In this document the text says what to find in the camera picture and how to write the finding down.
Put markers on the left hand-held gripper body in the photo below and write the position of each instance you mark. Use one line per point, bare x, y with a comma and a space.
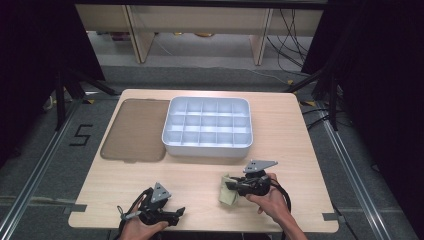
156, 210

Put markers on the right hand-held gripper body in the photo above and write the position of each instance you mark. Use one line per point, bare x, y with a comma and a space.
255, 185

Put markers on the light green sock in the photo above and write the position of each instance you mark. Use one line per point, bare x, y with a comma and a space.
228, 196

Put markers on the person's right hand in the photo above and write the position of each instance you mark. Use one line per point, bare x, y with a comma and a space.
271, 203

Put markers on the person's left hand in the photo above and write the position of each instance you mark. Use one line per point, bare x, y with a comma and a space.
140, 230

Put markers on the white divided storage box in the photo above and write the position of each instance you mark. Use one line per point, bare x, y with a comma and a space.
207, 123

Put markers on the translucent brown lid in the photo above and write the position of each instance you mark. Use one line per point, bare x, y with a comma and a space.
136, 130

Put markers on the black metal stand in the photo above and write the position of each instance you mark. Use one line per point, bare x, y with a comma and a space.
66, 90
328, 93

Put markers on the dark curtain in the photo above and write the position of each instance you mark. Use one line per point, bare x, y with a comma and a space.
30, 66
383, 83

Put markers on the light wooden desk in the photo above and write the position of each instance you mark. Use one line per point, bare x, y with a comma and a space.
200, 20

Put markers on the metal floor rail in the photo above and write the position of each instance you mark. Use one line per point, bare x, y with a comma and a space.
356, 173
36, 170

